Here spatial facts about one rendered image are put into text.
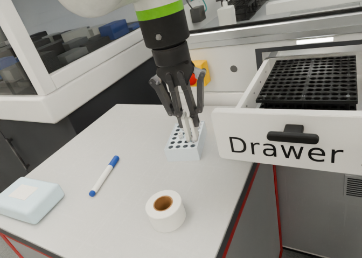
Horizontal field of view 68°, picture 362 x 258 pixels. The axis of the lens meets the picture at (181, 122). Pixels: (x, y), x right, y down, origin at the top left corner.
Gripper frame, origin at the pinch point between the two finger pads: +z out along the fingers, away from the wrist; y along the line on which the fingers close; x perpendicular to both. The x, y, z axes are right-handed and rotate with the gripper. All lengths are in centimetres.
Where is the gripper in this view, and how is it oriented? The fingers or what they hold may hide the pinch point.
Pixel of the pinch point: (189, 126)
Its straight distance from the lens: 64.9
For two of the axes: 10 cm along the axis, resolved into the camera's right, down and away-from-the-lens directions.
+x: -2.2, 5.3, -8.2
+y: -9.5, 0.9, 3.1
